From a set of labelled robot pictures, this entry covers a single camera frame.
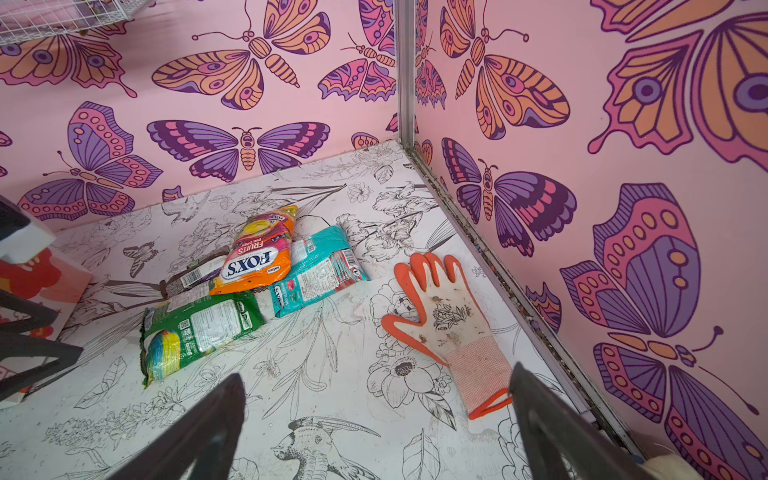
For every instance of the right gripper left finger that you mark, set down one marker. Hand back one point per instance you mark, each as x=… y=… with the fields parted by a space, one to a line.
x=201 y=443

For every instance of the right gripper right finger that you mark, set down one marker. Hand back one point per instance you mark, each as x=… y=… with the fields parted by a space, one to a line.
x=554 y=436

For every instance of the white paper gift bag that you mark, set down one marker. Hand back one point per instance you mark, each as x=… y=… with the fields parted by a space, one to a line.
x=37 y=299

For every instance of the green rainbow candy bag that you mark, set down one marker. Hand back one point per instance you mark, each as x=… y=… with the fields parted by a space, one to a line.
x=175 y=334

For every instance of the orange Fox's fruits candy bag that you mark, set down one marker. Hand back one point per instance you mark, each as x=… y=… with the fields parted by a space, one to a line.
x=261 y=255

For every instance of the teal mint candy bag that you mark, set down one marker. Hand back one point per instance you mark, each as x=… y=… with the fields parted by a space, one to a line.
x=321 y=265

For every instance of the beige work glove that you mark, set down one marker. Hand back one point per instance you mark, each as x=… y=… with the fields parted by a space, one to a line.
x=670 y=467

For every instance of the orange and white garden glove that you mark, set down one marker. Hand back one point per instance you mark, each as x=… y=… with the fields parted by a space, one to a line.
x=452 y=330

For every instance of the dark brown snack bar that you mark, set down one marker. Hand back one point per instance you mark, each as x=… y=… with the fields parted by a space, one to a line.
x=197 y=272

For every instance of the white wire basket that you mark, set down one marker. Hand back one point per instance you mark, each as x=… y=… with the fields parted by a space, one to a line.
x=25 y=20

